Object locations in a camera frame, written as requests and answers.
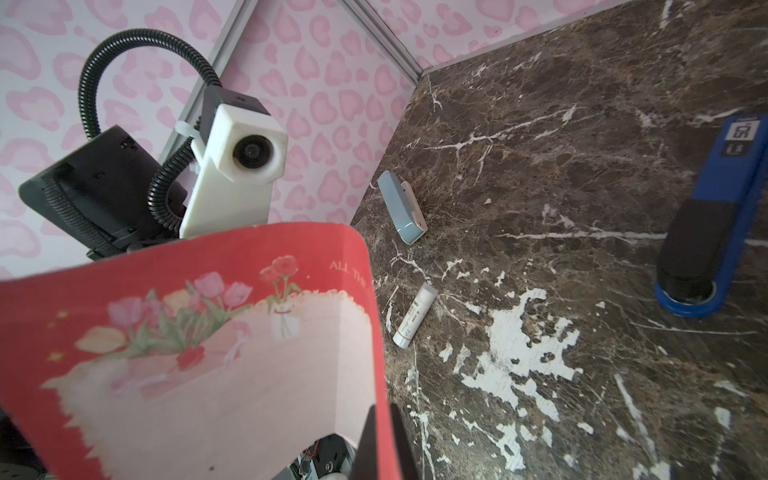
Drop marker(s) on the light blue box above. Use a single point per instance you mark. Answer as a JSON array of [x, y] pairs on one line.
[[402, 207]]

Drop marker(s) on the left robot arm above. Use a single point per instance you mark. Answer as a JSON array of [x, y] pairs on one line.
[[98, 195]]

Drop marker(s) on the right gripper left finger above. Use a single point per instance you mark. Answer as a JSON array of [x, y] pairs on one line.
[[364, 466]]

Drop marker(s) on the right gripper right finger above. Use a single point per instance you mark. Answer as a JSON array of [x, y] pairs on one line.
[[408, 467]]

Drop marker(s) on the white glue stick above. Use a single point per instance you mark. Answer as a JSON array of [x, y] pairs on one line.
[[415, 315]]

